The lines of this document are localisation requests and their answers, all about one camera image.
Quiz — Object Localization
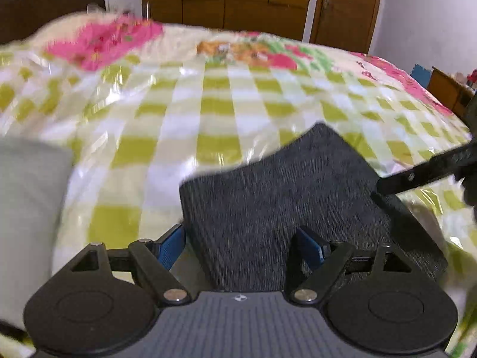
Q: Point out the dark brown headboard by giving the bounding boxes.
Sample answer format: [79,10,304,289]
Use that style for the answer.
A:
[0,0,107,45]

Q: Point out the blue foam mat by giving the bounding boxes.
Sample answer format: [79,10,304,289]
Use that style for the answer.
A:
[410,63,435,91]

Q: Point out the dark grey checked pants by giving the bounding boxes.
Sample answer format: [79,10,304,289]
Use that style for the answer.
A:
[179,121,450,293]

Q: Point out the light grey cloth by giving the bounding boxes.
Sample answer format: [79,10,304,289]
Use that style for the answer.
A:
[0,134,75,331]

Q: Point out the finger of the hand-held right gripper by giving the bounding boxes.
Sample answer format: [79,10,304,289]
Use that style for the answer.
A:
[376,145,467,195]
[371,192,413,219]

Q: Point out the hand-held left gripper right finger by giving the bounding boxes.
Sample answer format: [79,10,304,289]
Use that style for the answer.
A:
[290,226,413,304]

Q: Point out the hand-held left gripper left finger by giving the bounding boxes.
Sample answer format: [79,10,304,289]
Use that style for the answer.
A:
[69,225,191,305]

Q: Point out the green checked printed blanket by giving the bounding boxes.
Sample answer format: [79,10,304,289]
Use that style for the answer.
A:
[0,11,477,358]

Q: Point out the wooden desk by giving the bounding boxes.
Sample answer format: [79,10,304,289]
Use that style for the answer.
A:
[427,66,477,120]

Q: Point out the wooden wardrobe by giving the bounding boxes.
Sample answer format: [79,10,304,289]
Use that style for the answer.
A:
[142,0,321,41]

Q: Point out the wooden door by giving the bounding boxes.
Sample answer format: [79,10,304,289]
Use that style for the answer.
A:
[311,0,385,55]

